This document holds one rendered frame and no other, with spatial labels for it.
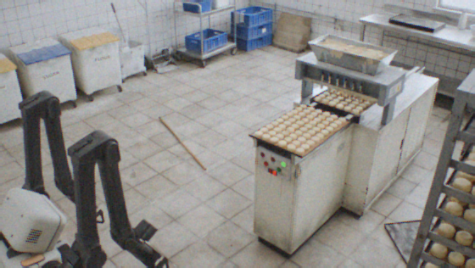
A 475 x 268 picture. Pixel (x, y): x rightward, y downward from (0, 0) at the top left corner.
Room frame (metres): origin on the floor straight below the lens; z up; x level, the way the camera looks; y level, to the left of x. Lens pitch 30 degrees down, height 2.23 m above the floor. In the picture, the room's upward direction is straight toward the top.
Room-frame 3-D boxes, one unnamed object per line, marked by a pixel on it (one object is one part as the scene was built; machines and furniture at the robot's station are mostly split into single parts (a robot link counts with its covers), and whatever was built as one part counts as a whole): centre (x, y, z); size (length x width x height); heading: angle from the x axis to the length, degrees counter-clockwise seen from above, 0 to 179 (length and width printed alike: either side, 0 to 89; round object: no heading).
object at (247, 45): (6.94, -0.23, 0.10); 0.60 x 0.40 x 0.20; 133
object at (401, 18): (5.14, -2.25, 0.93); 0.60 x 0.40 x 0.01; 47
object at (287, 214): (2.46, -0.47, 0.45); 0.70 x 0.34 x 0.90; 139
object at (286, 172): (2.19, -0.23, 0.77); 0.24 x 0.04 x 0.14; 49
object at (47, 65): (4.60, 2.31, 0.38); 0.64 x 0.54 x 0.77; 45
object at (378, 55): (2.84, -0.80, 1.28); 0.54 x 0.27 x 0.06; 49
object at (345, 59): (2.84, -0.80, 1.25); 0.56 x 0.29 x 0.14; 49
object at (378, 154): (3.19, -1.12, 0.42); 1.28 x 0.72 x 0.84; 139
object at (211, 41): (6.31, 0.48, 0.29); 0.56 x 0.38 x 0.20; 144
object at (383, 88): (2.84, -0.80, 1.01); 0.72 x 0.33 x 0.34; 49
